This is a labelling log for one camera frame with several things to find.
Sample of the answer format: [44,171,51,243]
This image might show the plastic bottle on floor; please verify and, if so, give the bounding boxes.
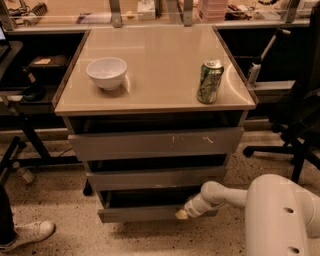
[13,162,35,185]

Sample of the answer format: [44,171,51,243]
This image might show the grey middle drawer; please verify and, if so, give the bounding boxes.
[87,164,226,191]

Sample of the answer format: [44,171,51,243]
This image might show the white bowl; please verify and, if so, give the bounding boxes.
[86,57,127,90]

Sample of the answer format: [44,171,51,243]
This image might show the grey drawer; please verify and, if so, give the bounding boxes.
[87,164,226,191]
[68,127,244,161]
[97,189,219,224]

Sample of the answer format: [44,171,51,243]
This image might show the black office chair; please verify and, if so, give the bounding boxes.
[243,2,320,183]

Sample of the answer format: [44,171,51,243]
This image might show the laptop computer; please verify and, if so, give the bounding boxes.
[0,22,11,60]

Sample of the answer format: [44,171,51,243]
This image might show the white handheld tool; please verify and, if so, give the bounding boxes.
[247,28,291,88]

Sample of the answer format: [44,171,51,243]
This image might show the white sneaker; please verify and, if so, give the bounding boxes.
[0,220,55,253]

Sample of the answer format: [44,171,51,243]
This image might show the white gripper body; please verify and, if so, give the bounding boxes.
[183,194,224,218]

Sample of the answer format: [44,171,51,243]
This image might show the green soda can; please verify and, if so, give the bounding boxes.
[197,59,224,104]

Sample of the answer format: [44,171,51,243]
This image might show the grey bottom drawer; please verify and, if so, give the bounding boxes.
[97,189,219,224]

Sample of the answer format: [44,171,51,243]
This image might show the dark trouser leg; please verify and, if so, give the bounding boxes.
[0,185,16,245]

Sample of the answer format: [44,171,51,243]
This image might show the black bag on shelf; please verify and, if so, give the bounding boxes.
[28,55,70,84]

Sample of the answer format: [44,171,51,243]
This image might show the black desk frame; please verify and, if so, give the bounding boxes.
[0,41,81,178]

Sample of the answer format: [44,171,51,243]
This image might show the grey drawer cabinet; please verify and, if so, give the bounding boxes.
[52,25,259,201]

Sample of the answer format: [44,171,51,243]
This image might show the pink stacked trays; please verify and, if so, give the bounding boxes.
[198,0,228,22]

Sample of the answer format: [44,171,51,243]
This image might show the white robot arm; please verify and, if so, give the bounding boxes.
[176,174,320,256]

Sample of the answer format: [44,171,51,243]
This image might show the grey top drawer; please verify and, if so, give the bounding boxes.
[68,127,244,161]

